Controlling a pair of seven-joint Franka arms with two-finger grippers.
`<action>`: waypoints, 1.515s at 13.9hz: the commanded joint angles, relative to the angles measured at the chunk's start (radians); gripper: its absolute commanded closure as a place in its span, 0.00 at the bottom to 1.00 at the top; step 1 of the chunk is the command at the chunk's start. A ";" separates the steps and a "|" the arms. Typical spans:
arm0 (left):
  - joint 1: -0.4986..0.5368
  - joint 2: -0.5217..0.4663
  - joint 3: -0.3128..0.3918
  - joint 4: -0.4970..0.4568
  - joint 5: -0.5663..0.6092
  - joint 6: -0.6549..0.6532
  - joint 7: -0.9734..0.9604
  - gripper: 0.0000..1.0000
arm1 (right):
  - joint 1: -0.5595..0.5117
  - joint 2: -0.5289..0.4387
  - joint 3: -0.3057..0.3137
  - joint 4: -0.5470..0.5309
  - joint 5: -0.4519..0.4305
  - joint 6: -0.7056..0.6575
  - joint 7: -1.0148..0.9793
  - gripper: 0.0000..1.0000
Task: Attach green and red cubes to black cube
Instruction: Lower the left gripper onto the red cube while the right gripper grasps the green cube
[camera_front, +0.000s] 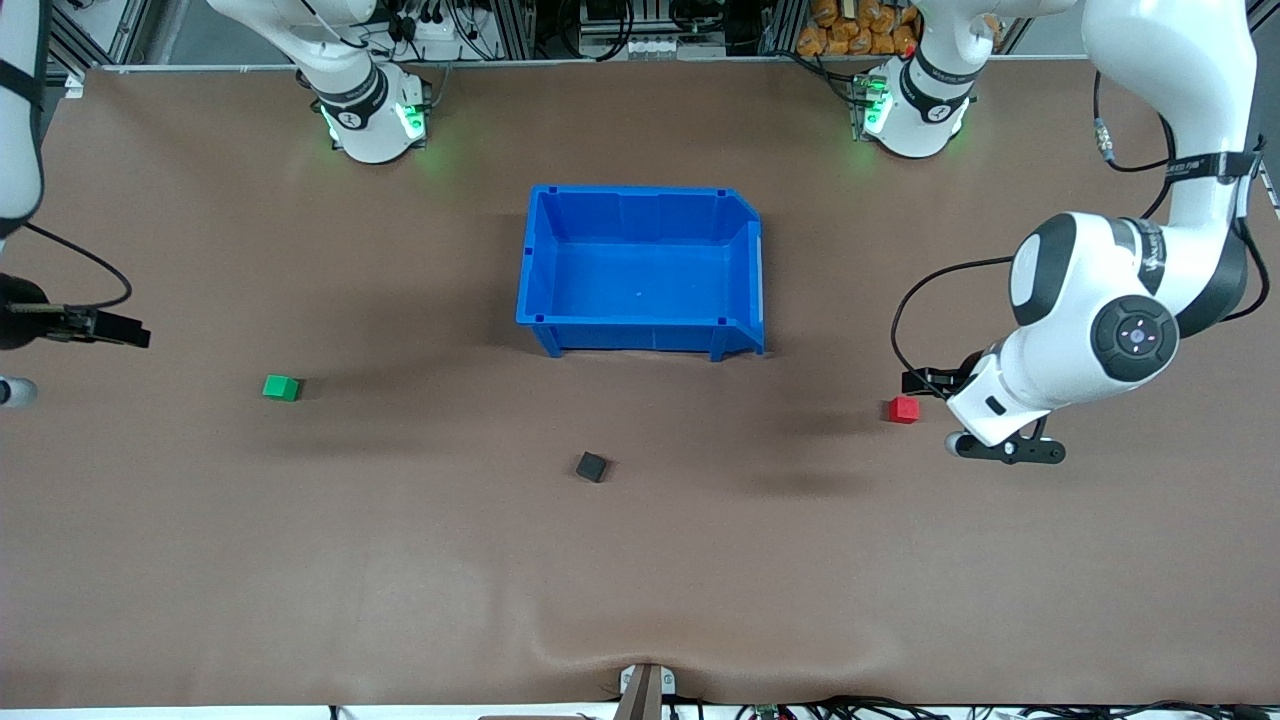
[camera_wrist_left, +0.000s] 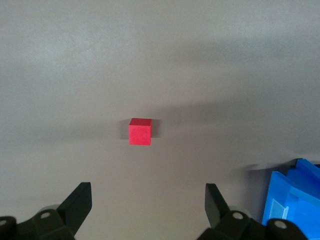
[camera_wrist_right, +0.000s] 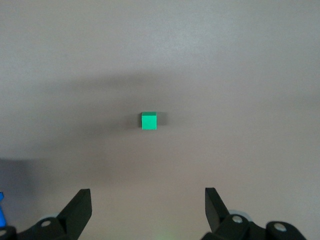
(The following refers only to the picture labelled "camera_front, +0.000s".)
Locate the white socket strip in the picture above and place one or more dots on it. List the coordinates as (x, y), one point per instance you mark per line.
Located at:
(655, 46)

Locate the green cube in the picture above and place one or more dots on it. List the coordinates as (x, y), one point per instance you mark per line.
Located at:
(280, 388)

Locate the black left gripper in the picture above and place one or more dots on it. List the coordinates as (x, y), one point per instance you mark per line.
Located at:
(944, 381)

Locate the blue plastic storage bin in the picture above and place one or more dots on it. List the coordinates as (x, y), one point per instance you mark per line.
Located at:
(640, 290)

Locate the red cube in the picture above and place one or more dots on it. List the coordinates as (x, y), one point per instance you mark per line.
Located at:
(903, 410)

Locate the white power strip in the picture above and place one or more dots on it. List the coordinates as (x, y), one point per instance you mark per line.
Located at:
(432, 28)

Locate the aluminium extrusion post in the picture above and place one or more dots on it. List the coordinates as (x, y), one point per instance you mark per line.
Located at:
(782, 25)
(512, 28)

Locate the metal table clamp bracket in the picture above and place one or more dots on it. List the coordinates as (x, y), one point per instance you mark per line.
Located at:
(647, 690)

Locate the aluminium frame strut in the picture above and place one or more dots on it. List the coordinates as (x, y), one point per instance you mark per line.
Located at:
(90, 35)

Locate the orange packet pile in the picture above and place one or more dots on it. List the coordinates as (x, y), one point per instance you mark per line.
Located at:
(850, 30)

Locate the white perforated table rail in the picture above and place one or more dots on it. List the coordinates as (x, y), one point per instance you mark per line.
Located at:
(1270, 185)

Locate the black cube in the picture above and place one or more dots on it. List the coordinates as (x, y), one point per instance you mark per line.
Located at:
(591, 467)

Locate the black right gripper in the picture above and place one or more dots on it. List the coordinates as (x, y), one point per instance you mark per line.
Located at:
(22, 312)

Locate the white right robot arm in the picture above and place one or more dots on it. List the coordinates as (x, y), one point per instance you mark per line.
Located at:
(365, 110)

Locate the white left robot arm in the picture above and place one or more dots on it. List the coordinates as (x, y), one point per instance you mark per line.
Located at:
(1090, 290)

